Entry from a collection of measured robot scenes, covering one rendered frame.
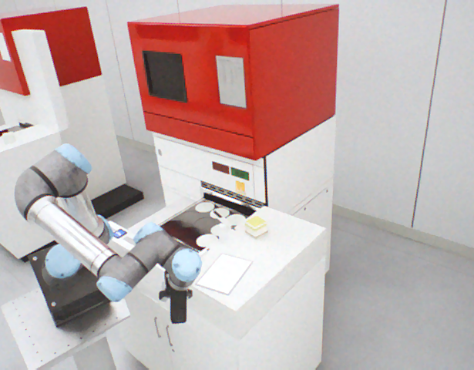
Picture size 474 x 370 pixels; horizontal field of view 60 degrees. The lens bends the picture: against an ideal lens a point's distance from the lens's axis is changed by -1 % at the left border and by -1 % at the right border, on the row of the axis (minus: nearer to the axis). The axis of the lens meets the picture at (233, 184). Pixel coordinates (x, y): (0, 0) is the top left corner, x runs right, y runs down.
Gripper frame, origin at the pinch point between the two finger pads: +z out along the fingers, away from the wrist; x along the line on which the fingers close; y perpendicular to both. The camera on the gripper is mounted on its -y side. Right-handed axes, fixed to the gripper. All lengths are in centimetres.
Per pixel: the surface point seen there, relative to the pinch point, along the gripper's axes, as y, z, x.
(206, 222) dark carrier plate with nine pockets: 49, 53, -24
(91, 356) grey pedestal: -9, 65, 28
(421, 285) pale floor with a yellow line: 25, 105, -182
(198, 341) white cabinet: -8.1, 44.8, -15.4
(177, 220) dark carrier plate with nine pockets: 52, 59, -10
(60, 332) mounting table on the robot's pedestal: -2, 43, 39
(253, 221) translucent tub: 38, 23, -39
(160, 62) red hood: 122, 20, 1
